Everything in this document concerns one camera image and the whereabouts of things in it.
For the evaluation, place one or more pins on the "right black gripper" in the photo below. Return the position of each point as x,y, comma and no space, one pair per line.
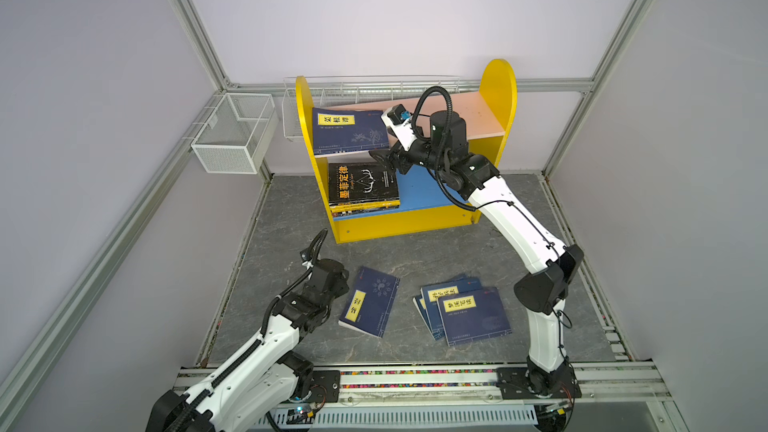
400,156

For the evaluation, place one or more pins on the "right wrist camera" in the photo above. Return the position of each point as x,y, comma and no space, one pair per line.
398,122

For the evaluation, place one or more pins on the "yellow bookshelf pink blue shelves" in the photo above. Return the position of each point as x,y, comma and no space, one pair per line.
489,113

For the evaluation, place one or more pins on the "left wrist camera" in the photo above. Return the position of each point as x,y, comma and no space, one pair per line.
308,258

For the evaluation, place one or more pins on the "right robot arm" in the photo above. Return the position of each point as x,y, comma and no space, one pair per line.
473,183

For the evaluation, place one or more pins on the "black yellow title book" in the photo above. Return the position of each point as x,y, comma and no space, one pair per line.
362,184

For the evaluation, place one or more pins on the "white mesh box basket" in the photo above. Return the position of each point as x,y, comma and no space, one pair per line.
236,135

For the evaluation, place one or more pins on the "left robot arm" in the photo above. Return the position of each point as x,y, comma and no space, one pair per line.
266,370

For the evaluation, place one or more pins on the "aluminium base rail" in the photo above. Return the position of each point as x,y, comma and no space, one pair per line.
491,383

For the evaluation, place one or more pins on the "navy book large right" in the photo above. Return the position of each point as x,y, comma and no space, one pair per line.
472,316

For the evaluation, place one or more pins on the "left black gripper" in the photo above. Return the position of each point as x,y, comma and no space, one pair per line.
341,287

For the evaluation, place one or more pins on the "black wolf eye book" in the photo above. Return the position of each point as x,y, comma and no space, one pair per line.
348,215

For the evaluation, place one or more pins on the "white vented cable duct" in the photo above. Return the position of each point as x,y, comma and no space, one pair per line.
402,418

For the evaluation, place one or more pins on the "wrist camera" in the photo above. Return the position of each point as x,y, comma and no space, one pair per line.
398,122
308,258

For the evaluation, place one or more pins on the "white wire rack basket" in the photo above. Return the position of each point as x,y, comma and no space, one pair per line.
333,91

